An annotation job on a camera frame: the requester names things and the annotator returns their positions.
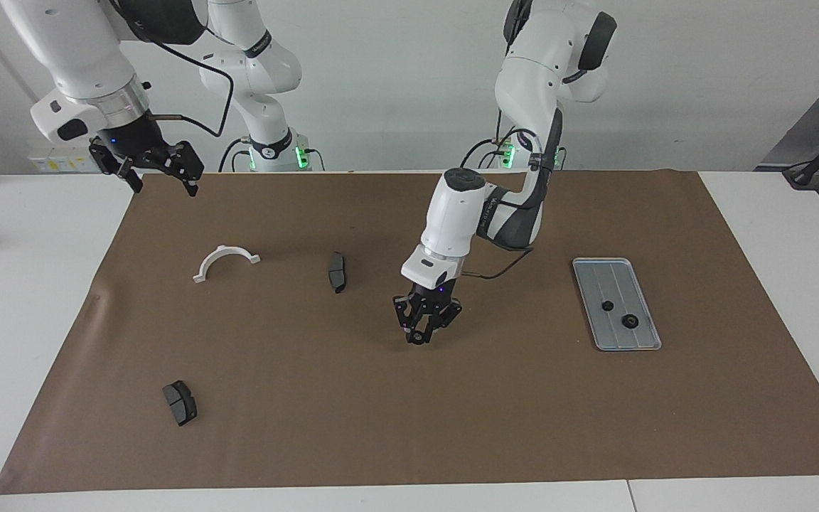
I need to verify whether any black brake pad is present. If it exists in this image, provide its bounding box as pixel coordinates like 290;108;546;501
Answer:
328;251;348;294
162;380;198;427

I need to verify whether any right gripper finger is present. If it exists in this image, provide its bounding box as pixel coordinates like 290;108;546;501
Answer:
145;140;205;198
89;141;144;194

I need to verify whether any silver metal tray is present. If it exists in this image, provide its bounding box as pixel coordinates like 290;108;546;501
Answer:
572;257;663;352

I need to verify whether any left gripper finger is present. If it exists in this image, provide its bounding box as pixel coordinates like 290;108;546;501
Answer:
422;297;464;339
392;294;426;345

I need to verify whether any black cable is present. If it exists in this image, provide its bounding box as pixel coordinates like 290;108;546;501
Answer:
461;128;547;172
119;13;235;139
218;137;250;174
452;245;535;280

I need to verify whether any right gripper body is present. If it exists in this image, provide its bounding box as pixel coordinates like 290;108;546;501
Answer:
100;112;170;164

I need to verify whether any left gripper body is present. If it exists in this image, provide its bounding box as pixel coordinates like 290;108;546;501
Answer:
412;279;457;308

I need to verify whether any white curved bracket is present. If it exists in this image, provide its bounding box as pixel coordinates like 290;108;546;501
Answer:
192;245;262;284

